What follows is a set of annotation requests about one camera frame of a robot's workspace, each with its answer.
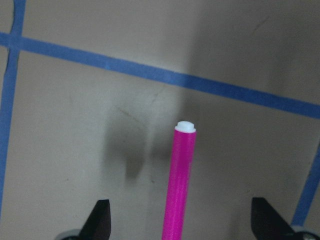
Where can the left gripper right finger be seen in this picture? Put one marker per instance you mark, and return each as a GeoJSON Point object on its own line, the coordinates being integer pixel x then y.
{"type": "Point", "coordinates": [266, 222]}

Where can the pink marker pen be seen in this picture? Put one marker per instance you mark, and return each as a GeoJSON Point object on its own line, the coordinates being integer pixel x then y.
{"type": "Point", "coordinates": [183, 146]}

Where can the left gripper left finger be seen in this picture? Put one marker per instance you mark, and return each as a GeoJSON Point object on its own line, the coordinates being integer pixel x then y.
{"type": "Point", "coordinates": [98, 223]}

